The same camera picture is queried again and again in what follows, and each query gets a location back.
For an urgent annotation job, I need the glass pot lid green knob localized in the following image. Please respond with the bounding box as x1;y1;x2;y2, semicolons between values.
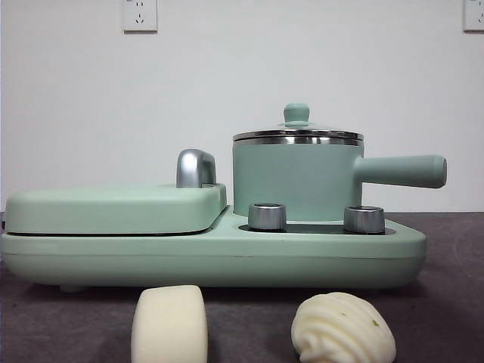
232;102;365;147

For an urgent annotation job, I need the smooth white steamed bun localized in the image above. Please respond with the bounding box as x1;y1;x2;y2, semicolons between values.
130;285;209;363

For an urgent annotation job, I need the twisted white flower roll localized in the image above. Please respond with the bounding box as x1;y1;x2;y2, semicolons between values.
290;290;398;363

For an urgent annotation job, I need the silver control knob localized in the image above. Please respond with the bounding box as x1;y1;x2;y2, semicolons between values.
343;206;386;233
247;203;287;231

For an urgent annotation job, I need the mint green saucepan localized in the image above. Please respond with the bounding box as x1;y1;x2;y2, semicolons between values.
231;136;448;224

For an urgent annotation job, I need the mint green breakfast maker base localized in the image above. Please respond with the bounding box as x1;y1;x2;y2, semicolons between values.
0;209;428;294

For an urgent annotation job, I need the silver griddle lid handle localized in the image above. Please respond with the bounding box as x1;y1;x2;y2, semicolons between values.
175;148;217;189

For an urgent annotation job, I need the white wall socket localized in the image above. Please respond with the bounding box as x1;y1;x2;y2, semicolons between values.
122;0;158;33
463;0;484;33

